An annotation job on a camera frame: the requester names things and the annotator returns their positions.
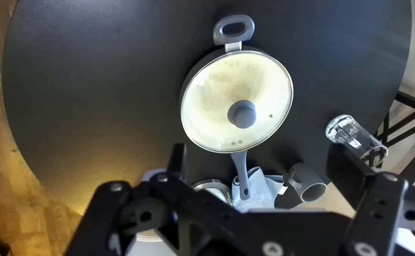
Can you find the clear plastic cup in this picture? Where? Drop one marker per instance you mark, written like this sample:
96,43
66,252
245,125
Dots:
351,134

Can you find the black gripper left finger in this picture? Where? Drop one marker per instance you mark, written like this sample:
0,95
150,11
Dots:
137,217

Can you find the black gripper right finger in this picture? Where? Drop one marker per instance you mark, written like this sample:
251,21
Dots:
383,213

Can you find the white plastic object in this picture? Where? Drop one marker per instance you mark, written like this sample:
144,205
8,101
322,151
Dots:
262,189

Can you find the black metal table frame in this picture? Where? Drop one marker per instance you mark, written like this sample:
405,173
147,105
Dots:
414,104

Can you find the grey plastic cup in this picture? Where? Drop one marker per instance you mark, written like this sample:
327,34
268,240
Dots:
307,185

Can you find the silver metal bowl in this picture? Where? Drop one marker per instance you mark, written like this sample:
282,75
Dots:
212,186

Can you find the glass lid with grey knob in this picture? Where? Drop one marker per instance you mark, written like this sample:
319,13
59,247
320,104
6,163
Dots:
216,99

